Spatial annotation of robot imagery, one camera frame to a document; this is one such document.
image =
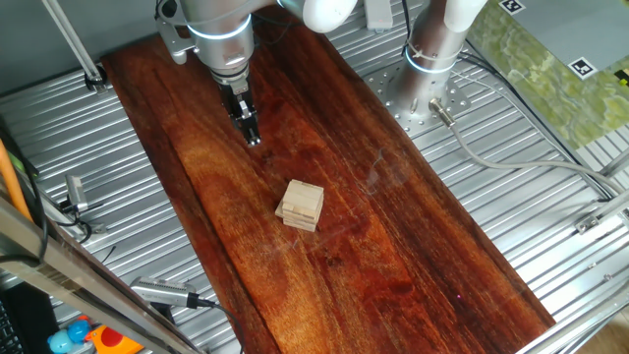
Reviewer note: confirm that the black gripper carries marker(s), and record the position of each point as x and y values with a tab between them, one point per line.
235	100

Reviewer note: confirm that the light wooden Jenga block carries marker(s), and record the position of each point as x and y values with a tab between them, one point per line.
279	210

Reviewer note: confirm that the light wooden Jenga tower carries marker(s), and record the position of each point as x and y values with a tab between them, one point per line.
304	196

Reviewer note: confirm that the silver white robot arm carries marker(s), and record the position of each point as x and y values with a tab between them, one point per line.
226	34

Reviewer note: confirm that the black pole clamp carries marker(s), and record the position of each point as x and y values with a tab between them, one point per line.
96	81

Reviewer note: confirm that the dark red wooden board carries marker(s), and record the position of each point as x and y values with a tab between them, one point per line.
344	270

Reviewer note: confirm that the silver tripod pole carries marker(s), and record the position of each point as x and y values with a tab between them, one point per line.
74	45

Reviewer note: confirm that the orange pole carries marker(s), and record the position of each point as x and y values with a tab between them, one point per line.
12	182

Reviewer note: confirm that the orange and blue objects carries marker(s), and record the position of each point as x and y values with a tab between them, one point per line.
110	339

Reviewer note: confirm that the light blue toy ball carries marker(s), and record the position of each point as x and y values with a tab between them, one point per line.
61	341

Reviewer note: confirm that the black white marker tag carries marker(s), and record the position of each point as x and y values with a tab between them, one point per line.
512	6
583	68

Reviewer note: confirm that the green patterned mat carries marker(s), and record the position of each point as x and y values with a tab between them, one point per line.
550	83

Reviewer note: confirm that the black keyboard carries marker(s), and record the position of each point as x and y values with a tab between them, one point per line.
7	329

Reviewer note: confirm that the grey board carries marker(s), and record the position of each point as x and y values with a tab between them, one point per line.
580	29

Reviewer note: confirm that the yellow black object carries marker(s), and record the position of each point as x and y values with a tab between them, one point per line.
623	77

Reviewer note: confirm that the silver camera bracket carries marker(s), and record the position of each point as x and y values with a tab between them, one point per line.
174	46

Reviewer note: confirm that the silver perforated base plate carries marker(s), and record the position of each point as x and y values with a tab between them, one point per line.
376	81

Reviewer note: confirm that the silver camera stand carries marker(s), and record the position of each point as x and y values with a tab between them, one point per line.
99	228

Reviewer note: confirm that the small grey camera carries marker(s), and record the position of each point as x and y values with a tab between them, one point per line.
76	193

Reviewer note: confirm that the ribbed silver camera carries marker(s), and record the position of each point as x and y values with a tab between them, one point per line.
159	291

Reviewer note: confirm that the black camera stand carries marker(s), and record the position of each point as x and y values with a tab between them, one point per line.
162	311

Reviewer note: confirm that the stainless metal frame beam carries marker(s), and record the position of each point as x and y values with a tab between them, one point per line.
59	270

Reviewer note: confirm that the aluminium profile with bracket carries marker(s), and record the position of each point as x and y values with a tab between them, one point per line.
604	211

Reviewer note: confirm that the aluminium frame rail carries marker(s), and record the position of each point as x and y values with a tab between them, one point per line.
575	327

